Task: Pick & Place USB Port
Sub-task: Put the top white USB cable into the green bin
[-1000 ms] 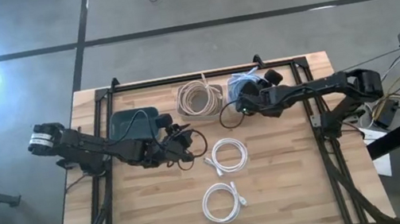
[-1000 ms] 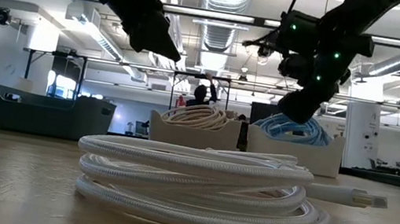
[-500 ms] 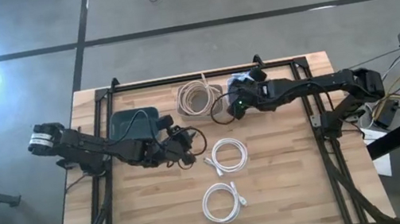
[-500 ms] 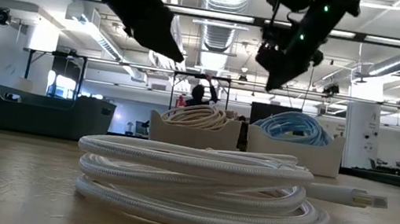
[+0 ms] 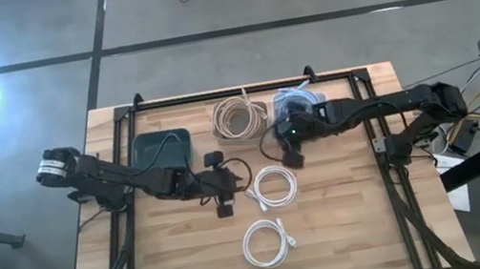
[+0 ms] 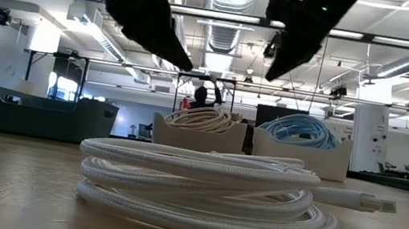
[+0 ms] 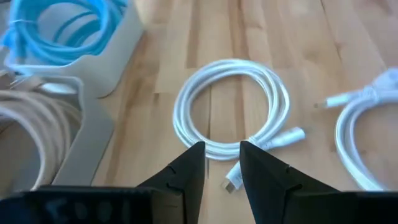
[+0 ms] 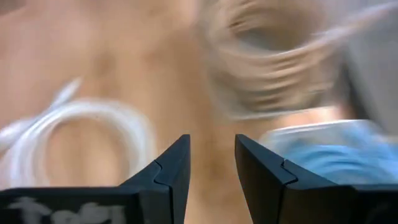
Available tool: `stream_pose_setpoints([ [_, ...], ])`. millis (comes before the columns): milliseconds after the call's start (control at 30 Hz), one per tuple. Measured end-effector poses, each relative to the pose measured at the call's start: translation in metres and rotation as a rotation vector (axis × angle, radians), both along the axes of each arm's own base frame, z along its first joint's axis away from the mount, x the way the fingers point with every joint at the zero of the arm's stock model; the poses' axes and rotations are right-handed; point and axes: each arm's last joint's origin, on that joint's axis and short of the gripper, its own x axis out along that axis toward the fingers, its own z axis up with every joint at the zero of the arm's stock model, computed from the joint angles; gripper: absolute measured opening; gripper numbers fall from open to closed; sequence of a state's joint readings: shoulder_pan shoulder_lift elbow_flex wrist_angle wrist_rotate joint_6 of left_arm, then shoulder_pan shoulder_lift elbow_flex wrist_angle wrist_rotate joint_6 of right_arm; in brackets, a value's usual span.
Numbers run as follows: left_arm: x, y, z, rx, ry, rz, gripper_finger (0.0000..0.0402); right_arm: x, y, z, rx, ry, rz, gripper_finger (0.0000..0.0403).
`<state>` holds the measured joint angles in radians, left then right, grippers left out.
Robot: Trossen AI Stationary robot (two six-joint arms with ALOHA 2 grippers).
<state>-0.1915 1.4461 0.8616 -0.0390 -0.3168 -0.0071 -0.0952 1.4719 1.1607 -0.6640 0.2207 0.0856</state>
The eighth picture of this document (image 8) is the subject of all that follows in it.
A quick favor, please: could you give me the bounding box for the beige plastic bin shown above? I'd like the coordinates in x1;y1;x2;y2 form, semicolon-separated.
198;0;352;122

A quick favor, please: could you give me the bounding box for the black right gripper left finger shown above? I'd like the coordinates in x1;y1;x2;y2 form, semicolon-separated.
0;134;191;224

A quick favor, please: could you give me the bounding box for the light blue USB cable coil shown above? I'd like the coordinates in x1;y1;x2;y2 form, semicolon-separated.
279;124;398;184

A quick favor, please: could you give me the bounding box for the beige USB cable coil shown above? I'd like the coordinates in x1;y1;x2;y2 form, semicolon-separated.
198;0;398;121

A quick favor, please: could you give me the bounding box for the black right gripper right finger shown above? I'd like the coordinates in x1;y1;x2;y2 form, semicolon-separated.
235;134;398;224

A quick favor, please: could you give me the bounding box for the white USB cable coil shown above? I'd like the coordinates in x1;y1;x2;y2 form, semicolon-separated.
0;77;158;189

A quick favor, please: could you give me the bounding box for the black rig base panel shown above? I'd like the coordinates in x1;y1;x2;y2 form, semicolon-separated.
338;6;398;134

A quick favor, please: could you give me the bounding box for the white plastic bin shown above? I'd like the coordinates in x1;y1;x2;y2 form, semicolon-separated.
257;119;398;185

